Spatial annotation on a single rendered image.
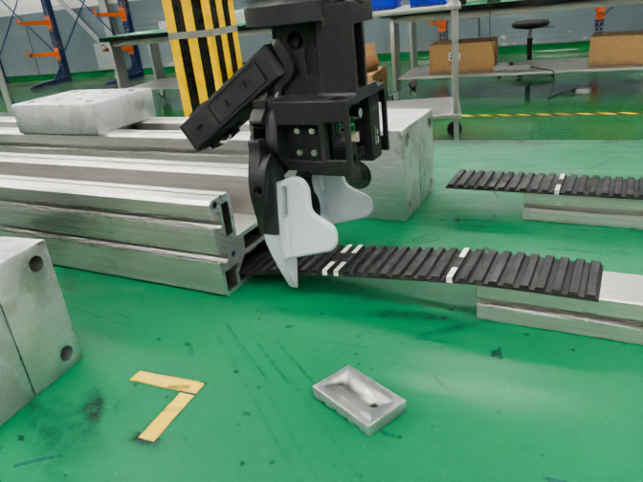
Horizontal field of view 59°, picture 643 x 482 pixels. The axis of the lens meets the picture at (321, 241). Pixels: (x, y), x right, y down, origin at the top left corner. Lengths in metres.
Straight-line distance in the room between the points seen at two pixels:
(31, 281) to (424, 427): 0.26
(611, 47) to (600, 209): 4.75
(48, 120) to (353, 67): 0.55
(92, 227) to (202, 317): 0.15
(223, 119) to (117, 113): 0.38
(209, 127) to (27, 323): 0.19
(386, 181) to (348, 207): 0.11
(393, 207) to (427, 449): 0.32
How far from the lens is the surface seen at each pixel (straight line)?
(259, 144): 0.41
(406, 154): 0.58
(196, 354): 0.42
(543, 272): 0.42
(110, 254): 0.56
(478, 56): 5.37
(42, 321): 0.42
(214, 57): 3.72
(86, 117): 0.81
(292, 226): 0.43
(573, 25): 8.06
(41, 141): 0.90
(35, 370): 0.43
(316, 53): 0.41
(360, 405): 0.34
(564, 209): 0.59
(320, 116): 0.39
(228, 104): 0.45
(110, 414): 0.39
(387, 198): 0.59
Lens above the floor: 1.01
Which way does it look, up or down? 24 degrees down
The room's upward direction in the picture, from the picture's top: 6 degrees counter-clockwise
